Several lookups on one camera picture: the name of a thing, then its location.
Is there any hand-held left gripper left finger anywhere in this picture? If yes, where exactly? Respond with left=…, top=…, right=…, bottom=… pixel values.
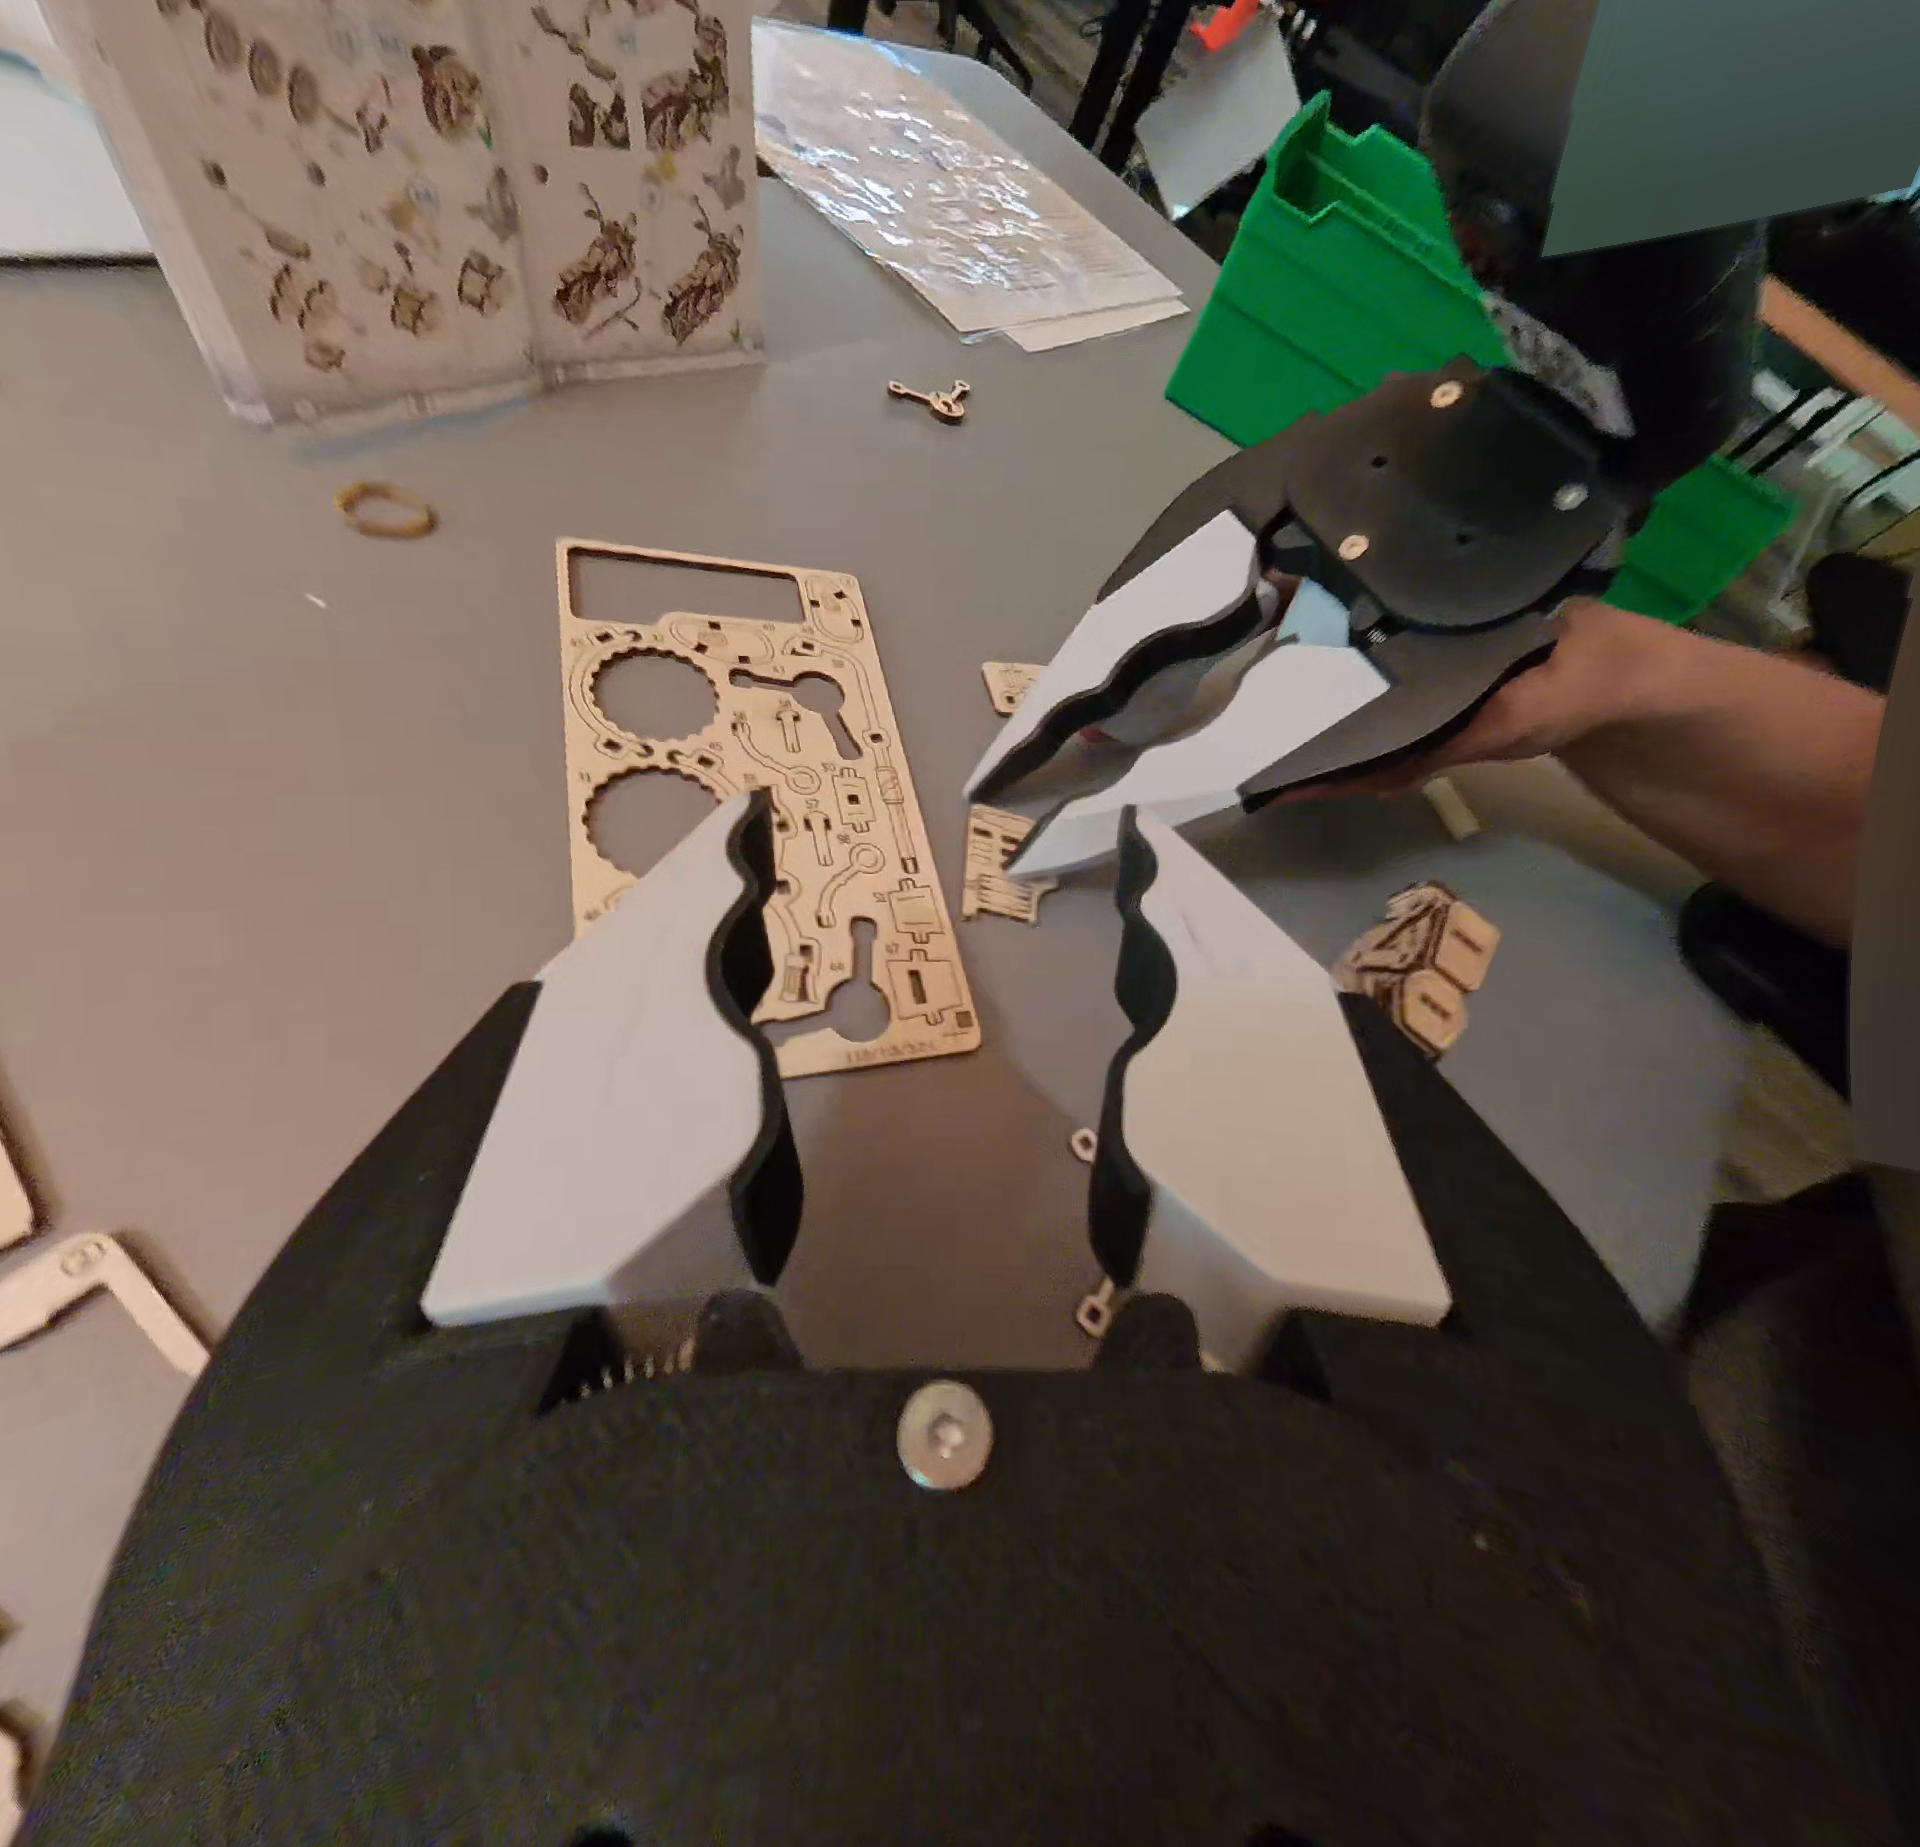
left=420, top=788, right=809, bottom=1331

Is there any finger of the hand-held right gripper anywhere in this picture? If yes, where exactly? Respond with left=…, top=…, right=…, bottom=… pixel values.
left=965, top=510, right=1279, bottom=811
left=1005, top=635, right=1395, bottom=881

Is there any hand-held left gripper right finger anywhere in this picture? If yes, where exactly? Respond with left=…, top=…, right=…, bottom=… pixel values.
left=1087, top=804, right=1455, bottom=1375

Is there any slotted wooden puzzle piece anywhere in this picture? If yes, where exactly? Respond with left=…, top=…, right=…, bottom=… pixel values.
left=961, top=804, right=1060, bottom=926

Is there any person's right forearm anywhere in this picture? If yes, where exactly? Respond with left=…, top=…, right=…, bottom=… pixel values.
left=1626, top=618, right=1893, bottom=956

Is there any grey desk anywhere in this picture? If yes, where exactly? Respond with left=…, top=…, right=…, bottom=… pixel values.
left=0, top=17, right=1758, bottom=1729

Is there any person's right hand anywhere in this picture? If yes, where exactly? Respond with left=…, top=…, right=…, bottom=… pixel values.
left=1304, top=601, right=1696, bottom=805

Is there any pile of wooden puzzle pieces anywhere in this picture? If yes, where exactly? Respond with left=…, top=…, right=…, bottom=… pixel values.
left=1334, top=882, right=1504, bottom=1061

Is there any green plastic bin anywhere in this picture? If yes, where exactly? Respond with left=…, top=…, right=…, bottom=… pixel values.
left=1167, top=90, right=1803, bottom=625

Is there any large wooden puzzle sheet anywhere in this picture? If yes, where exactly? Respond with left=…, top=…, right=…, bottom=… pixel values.
left=555, top=538, right=984, bottom=1082

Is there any white board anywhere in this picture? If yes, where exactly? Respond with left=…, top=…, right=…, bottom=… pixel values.
left=1136, top=24, right=1305, bottom=217

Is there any laminated instruction sheet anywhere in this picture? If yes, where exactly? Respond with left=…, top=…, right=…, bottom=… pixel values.
left=750, top=17, right=1195, bottom=356

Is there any pale slatted puzzle sheet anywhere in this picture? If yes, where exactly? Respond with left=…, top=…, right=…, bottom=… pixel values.
left=0, top=1232, right=212, bottom=1375

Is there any printed diagram board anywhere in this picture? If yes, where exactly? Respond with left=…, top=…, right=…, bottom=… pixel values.
left=31, top=0, right=842, bottom=426

